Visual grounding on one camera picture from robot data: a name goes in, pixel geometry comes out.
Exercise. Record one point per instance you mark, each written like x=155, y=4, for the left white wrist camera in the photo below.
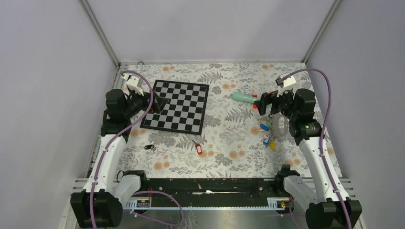
x=132, y=84

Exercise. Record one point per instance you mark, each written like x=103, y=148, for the key with red tag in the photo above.
x=198, y=148

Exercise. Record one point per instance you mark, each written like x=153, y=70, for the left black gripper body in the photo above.
x=137, y=103

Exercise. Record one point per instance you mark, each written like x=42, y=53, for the black white chessboard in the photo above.
x=184, y=113

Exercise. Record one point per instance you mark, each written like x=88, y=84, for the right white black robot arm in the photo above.
x=328, y=205

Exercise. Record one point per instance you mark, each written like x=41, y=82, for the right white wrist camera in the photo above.
x=286, y=82

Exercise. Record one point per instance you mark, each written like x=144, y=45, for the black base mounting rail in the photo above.
x=209, y=194

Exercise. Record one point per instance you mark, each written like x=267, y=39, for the keyring with coloured key tags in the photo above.
x=273, y=127

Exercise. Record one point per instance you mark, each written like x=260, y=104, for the red plastic block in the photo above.
x=255, y=99

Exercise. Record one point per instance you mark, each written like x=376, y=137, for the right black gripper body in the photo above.
x=283, y=103

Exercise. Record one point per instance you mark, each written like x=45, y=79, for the mint green flashlight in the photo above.
x=240, y=97

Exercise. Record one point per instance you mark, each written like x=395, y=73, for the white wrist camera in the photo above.
x=286, y=82
x=132, y=84

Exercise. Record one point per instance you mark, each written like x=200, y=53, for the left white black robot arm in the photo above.
x=100, y=204

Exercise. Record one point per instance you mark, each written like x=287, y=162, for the key with black tag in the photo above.
x=150, y=147

